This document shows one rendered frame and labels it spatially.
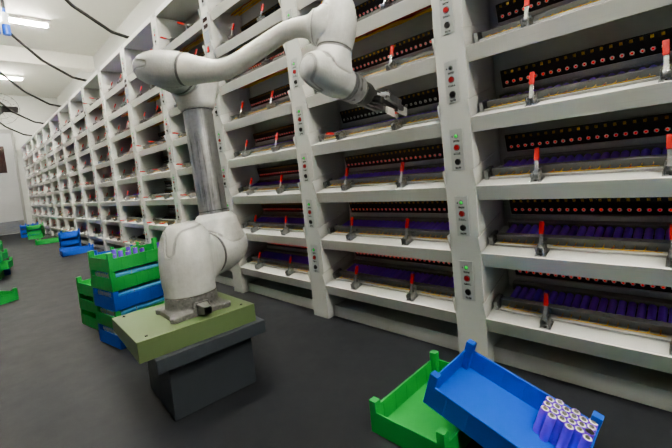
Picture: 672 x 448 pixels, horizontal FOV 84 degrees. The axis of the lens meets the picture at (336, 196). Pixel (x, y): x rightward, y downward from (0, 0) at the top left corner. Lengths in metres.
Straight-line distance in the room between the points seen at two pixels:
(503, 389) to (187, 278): 0.90
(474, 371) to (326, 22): 1.01
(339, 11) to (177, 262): 0.85
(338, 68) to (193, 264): 0.70
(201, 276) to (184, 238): 0.12
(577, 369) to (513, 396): 0.24
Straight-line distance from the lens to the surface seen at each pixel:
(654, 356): 1.18
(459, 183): 1.19
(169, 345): 1.16
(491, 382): 1.11
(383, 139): 1.34
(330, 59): 1.07
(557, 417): 1.01
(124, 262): 1.80
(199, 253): 1.21
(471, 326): 1.30
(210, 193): 1.38
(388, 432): 1.04
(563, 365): 1.28
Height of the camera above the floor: 0.64
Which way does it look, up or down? 4 degrees down
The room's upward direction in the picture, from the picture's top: 6 degrees counter-clockwise
